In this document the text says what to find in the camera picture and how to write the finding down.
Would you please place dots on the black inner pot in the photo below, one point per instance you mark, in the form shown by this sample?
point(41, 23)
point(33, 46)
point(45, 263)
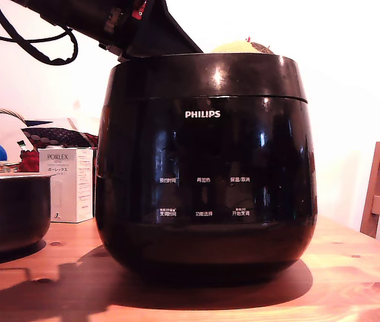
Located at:
point(8, 211)

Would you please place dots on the white Porlex box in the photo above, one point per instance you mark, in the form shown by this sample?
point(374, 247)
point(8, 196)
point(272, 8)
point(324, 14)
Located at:
point(59, 188)

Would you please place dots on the round tan straw hat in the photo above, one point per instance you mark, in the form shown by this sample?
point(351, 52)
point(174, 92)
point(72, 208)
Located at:
point(233, 47)

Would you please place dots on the black rice cooker lid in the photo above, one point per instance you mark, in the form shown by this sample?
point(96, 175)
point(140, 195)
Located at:
point(203, 75)

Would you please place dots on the black Philips rice cooker body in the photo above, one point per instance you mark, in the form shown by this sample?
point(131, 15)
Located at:
point(206, 151)

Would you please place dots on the red knitted pouch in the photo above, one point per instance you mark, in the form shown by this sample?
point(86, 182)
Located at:
point(29, 162)

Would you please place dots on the dark dotted fabric bag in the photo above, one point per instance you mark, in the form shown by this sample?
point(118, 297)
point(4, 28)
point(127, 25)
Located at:
point(59, 137)

